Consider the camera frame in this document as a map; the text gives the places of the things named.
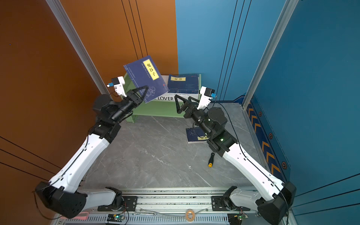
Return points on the tape roll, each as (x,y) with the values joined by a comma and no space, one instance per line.
(190,215)

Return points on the silver wrench on rail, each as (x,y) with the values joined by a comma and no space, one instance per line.
(145,213)

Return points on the yellow black screwdriver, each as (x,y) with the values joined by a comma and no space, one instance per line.
(211,160)

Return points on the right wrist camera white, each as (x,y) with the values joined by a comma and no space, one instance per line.
(207,95)

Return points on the blue book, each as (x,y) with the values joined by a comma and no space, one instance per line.
(187,84)
(144,72)
(195,135)

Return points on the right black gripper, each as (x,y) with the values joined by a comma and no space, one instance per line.
(189,105)

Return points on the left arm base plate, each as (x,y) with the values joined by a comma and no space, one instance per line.
(128,202)

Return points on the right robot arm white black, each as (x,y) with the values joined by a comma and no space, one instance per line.
(273,197)

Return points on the pink tool on rail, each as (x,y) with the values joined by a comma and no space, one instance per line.
(82,216)

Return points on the left circuit board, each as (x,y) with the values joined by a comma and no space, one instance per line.
(115,219)

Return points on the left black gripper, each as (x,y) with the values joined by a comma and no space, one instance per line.
(133,100)

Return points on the green wooden shelf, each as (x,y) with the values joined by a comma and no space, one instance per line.
(155,108)

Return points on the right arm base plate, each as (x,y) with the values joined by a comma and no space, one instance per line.
(220,203)

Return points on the circuit board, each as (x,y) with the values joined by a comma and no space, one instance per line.
(115,219)
(236,219)

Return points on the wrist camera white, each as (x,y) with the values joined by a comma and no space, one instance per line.
(207,95)
(118,85)

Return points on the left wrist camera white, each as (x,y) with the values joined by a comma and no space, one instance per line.
(118,85)

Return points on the right circuit board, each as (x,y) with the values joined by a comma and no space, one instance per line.
(236,219)

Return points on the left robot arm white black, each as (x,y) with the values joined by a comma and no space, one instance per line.
(61,193)

